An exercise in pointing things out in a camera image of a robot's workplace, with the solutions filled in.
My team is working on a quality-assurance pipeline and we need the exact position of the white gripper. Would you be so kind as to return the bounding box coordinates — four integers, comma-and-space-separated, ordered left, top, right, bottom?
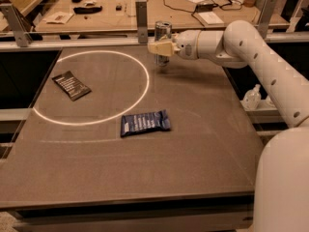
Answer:
148, 30, 201, 60

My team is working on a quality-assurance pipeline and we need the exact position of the silver redbull can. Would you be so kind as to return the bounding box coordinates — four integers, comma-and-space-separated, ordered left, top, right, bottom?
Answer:
154, 20, 172, 67

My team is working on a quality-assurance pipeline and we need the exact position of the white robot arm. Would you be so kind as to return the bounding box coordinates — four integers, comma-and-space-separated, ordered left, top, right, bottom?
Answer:
148, 20, 309, 232

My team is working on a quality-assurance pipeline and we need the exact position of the black rxbar chocolate wrapper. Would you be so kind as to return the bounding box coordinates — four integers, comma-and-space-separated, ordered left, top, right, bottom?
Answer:
52, 71, 92, 102

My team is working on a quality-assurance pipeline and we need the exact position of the wooden back desk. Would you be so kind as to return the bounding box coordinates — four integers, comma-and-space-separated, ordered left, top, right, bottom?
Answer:
34, 0, 291, 35

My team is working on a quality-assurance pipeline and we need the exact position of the black power adapter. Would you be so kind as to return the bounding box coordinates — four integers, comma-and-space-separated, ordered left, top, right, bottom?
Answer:
195, 3, 214, 13

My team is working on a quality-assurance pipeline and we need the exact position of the white paper sheet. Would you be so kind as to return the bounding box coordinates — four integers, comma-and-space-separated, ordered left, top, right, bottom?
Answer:
199, 12, 223, 25

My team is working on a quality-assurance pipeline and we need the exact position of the small black object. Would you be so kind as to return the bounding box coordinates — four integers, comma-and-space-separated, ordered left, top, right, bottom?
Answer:
116, 5, 122, 11

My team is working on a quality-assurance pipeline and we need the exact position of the black oblong case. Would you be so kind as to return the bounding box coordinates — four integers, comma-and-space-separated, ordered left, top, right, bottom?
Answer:
73, 6, 102, 15

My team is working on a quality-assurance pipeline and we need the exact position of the blue snack bar wrapper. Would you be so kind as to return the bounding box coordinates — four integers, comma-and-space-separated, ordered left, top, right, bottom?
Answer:
120, 110, 171, 137

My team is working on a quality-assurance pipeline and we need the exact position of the clear sanitizer bottle left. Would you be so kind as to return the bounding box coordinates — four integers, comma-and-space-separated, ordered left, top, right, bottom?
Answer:
242, 84, 261, 110

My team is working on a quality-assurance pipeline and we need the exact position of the clear sanitizer bottle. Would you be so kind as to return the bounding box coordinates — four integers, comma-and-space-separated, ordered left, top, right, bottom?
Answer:
242, 84, 261, 110
266, 96, 275, 107

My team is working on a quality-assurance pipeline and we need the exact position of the white card on desk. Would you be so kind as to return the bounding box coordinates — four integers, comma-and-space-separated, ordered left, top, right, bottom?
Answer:
43, 12, 73, 24

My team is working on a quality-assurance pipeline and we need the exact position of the clear sanitizer bottle right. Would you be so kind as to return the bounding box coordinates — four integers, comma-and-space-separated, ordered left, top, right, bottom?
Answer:
266, 96, 275, 107

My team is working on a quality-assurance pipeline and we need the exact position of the black cable on desk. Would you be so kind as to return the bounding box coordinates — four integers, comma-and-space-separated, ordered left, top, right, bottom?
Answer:
162, 0, 243, 28

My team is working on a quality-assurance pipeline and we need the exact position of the middle metal bracket post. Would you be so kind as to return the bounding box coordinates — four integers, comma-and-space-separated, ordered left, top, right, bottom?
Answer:
135, 0, 148, 44

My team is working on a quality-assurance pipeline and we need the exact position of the metal bracket post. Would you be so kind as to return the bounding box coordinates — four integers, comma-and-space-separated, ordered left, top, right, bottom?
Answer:
135, 0, 148, 44
257, 0, 277, 38
0, 3, 32, 47

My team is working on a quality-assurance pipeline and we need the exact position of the white circle tape ring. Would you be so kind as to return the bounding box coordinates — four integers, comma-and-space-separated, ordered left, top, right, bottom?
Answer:
32, 50, 151, 128

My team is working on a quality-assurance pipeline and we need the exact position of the right metal bracket post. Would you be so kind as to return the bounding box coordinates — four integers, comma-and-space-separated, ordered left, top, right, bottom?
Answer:
257, 0, 277, 38

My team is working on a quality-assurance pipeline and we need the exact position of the metal rail bar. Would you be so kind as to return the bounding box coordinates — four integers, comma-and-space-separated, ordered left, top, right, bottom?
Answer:
0, 32, 309, 52

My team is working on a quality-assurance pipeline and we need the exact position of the left metal bracket post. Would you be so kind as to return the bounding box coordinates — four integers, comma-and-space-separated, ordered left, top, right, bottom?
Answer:
0, 3, 32, 47

